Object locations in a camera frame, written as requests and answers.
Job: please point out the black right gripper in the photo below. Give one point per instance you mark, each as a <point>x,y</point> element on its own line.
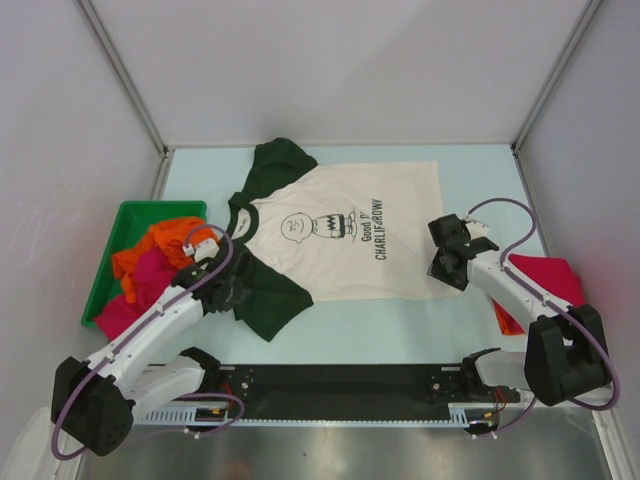
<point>436,270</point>

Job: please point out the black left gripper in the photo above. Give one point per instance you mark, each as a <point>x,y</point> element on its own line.
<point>238,295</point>

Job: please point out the white and green t-shirt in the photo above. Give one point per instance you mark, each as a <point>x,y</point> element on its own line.
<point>325,233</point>

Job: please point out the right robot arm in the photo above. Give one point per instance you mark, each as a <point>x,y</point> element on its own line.
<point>566,354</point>

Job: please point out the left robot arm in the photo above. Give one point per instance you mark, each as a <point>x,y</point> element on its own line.
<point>97,400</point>

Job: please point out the orange t-shirt in bin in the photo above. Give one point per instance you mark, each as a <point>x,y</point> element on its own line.
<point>168,237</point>

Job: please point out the pink t-shirt in bin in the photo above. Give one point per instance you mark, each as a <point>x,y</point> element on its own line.
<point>143,278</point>

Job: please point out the folded orange t-shirt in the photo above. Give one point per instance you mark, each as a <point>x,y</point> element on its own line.
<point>507,324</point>

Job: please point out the folded pink t-shirt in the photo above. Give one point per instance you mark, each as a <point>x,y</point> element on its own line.
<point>553,274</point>

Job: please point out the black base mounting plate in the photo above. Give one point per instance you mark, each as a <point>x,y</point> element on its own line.
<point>360,385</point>

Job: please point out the green plastic bin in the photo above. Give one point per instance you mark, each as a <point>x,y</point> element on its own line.
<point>131,223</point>

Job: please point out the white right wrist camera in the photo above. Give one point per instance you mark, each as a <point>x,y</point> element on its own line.
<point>476,228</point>

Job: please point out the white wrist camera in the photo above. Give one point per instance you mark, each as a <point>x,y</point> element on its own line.
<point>476,228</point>
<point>208,248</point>

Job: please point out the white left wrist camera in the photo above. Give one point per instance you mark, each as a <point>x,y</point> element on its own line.
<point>208,248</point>

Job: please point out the slotted cable duct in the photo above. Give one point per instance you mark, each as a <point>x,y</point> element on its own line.
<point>389,412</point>

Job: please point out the right aluminium corner post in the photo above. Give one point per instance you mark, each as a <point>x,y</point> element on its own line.
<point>569,49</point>

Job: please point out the aluminium corner post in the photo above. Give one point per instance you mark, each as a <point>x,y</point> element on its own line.
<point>112,56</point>
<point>569,49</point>

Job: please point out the left aluminium corner post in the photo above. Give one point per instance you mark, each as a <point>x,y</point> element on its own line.
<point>112,56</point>

